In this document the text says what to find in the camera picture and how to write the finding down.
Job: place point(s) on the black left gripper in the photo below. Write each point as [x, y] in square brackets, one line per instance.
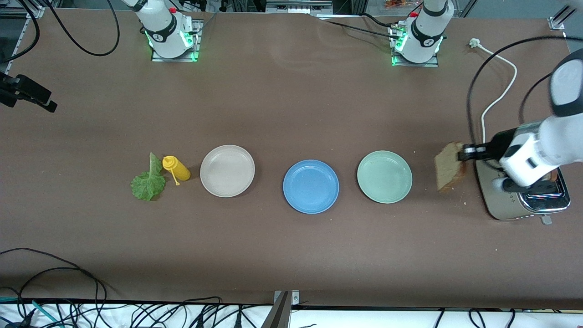
[500, 142]

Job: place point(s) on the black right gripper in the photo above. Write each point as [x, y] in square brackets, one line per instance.
[28, 90]

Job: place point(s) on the brown bread slice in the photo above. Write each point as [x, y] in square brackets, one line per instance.
[554, 175]
[448, 168]

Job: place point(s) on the green lettuce leaf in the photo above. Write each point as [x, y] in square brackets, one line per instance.
[148, 184]

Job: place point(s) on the yellow mustard squeeze bottle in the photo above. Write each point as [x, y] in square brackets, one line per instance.
[180, 169]

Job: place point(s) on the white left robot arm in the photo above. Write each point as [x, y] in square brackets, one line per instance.
[426, 41]

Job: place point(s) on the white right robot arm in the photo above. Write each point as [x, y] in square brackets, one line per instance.
[164, 32]

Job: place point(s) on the green round plate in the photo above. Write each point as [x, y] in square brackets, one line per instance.
[385, 176]

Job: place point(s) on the blue round plate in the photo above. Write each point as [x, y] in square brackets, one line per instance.
[311, 187]

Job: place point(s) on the white round plate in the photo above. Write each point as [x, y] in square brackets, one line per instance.
[227, 171]

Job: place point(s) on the beige chrome toaster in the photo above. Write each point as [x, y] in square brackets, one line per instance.
[496, 200]

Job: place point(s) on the metal corner bracket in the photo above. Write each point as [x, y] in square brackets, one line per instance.
[558, 22]
[295, 298]

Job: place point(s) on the grey metal rail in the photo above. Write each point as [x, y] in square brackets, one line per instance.
[298, 7]

